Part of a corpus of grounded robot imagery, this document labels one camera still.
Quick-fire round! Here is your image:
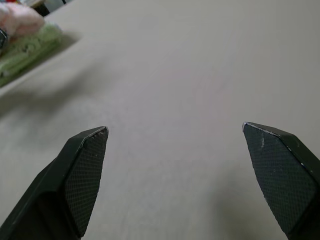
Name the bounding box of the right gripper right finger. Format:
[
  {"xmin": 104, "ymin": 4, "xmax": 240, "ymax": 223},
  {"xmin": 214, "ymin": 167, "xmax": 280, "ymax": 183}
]
[{"xmin": 241, "ymin": 121, "xmax": 320, "ymax": 240}]

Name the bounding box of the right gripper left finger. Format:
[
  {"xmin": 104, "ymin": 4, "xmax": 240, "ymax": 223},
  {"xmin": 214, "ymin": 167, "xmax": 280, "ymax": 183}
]
[{"xmin": 0, "ymin": 125, "xmax": 110, "ymax": 240}]

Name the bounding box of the pink towel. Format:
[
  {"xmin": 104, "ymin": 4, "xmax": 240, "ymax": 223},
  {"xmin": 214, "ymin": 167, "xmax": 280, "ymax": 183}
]
[{"xmin": 0, "ymin": 1, "xmax": 46, "ymax": 41}]

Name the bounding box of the green towel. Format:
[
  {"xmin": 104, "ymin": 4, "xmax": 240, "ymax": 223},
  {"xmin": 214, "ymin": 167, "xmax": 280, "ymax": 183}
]
[{"xmin": 0, "ymin": 22, "xmax": 65, "ymax": 87}]

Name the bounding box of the black case with labels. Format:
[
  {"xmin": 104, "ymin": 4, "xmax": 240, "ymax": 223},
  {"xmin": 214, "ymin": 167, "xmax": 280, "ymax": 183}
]
[{"xmin": 36, "ymin": 4, "xmax": 51, "ymax": 17}]

